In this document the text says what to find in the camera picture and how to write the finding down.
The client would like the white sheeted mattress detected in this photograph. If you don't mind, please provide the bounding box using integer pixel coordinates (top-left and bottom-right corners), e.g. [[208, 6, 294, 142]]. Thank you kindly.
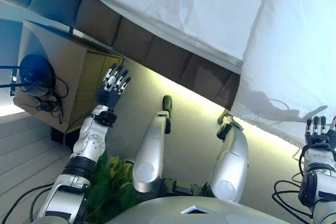
[[59, 0, 268, 74]]

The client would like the wooden nightstand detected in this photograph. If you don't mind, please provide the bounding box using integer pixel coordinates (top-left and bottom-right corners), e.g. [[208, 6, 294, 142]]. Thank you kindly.
[[13, 19, 124, 134]]

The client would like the black lamp cable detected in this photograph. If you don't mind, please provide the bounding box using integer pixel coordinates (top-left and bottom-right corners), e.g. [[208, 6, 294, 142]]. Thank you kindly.
[[31, 76, 69, 125]]

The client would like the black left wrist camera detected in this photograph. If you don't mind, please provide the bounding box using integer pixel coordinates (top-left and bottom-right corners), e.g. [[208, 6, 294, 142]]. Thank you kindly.
[[96, 111, 118, 127]]

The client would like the silver left robot leg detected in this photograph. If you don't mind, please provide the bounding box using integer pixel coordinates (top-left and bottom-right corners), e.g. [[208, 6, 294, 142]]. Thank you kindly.
[[132, 94, 174, 193]]

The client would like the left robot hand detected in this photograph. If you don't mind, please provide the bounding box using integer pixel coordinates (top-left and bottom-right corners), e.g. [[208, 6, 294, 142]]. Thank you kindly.
[[93, 62, 132, 112]]

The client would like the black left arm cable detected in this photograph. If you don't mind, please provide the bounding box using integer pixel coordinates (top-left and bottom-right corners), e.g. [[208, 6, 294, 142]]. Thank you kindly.
[[7, 113, 87, 224]]

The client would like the silver right robot leg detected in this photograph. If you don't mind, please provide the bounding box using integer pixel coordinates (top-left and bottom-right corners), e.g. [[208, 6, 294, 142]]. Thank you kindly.
[[208, 108, 250, 204]]

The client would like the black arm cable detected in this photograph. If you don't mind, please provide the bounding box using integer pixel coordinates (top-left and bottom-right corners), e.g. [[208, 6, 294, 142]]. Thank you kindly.
[[7, 113, 87, 224], [271, 140, 316, 219]]

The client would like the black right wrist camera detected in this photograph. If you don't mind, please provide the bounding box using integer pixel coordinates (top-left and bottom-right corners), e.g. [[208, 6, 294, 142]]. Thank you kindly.
[[298, 173, 318, 208]]

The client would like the brown padded bed base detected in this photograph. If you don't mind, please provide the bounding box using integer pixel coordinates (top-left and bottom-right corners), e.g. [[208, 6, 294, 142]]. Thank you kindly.
[[70, 0, 241, 111]]

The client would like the silver robot leg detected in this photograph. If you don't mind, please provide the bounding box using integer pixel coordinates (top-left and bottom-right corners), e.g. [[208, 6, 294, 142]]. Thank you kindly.
[[208, 108, 250, 204], [132, 94, 174, 193]]

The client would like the wall power outlet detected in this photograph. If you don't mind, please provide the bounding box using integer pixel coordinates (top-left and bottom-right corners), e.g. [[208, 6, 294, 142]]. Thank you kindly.
[[9, 68, 18, 96]]

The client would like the green leafy plant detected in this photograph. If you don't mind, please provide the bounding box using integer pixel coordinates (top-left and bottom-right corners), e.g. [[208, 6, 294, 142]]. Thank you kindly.
[[86, 152, 142, 224]]

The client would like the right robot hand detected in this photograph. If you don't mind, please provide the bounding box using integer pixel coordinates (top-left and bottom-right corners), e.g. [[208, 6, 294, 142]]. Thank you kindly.
[[301, 115, 336, 168]]

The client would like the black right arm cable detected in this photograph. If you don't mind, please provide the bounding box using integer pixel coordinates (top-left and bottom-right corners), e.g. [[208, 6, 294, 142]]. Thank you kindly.
[[271, 140, 316, 219]]

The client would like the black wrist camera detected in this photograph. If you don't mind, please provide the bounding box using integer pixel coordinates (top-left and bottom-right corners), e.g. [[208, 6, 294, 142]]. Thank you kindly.
[[298, 173, 318, 208], [96, 111, 118, 127]]

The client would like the silver robot torso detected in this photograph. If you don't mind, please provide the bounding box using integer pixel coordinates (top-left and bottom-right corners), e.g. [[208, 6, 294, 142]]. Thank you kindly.
[[104, 178, 316, 224]]

